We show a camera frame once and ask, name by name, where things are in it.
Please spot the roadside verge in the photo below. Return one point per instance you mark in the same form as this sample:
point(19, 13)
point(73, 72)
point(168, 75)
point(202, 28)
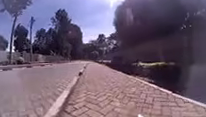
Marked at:
point(8, 67)

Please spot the tall thin tree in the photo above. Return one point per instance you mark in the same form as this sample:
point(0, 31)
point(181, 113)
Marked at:
point(12, 35)

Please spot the pale dividing kerb line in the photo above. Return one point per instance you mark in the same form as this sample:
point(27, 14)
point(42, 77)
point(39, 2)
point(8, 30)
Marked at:
point(59, 103)

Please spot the red brick path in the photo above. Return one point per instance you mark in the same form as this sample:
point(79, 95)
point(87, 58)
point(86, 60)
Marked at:
point(116, 97)

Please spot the row of dark trees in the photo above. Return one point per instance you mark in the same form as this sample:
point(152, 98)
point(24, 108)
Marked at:
point(63, 36)

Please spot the pale path edge kerb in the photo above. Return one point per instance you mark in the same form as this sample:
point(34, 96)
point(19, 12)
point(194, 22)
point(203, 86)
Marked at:
point(165, 90)

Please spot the grey brick road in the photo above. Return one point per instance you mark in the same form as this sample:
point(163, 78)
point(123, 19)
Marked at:
point(25, 91)

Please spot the row of large trees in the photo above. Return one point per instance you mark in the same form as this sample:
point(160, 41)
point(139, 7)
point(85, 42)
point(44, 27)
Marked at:
point(155, 15)

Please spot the grey gutter strip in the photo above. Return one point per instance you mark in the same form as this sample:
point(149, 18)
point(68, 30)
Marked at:
point(202, 90)

